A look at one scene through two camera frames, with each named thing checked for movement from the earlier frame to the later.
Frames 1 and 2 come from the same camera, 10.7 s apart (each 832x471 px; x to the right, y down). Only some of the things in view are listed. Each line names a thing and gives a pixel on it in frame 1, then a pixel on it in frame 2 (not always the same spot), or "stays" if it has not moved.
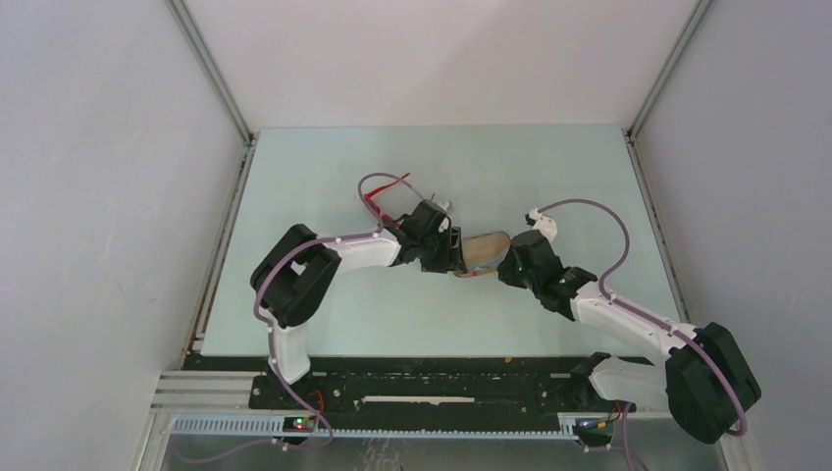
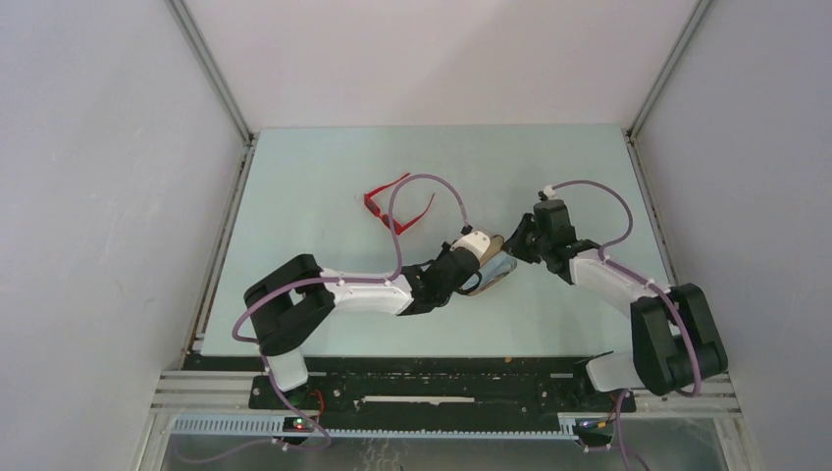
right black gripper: (505, 269) -> (514, 244)
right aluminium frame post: (630, 130) stays
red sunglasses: (375, 207) stays
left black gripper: (451, 260) -> (444, 248)
